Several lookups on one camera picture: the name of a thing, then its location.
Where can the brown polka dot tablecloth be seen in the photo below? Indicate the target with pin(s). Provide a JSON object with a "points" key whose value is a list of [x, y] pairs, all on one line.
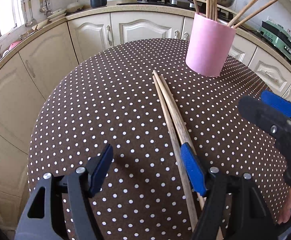
{"points": [[111, 99]]}

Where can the green kitchen appliance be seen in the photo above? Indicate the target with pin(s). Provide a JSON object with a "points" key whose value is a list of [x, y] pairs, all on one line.
{"points": [[276, 35]]}

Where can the person hand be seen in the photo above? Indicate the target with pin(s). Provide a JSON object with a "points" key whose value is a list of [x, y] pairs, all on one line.
{"points": [[285, 212]]}

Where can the pink cylindrical utensil holder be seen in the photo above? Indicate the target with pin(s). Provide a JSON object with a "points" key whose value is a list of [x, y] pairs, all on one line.
{"points": [[210, 43]]}

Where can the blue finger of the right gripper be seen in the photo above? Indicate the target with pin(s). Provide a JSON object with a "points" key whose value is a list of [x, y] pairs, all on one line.
{"points": [[278, 103]]}

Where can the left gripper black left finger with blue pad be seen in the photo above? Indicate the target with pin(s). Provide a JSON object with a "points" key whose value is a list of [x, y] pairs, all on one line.
{"points": [[43, 216]]}

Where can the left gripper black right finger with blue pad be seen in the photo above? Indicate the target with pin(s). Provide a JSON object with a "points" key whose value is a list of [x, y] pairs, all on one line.
{"points": [[249, 216]]}

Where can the hanging utensil rail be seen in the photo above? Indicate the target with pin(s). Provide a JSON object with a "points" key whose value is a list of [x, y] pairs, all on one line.
{"points": [[35, 2]]}

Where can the cream kitchen cabinets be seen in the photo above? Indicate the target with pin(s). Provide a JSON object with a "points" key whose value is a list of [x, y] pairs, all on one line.
{"points": [[26, 81]]}

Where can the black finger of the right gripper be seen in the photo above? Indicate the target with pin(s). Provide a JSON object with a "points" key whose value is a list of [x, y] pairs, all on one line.
{"points": [[265, 117]]}

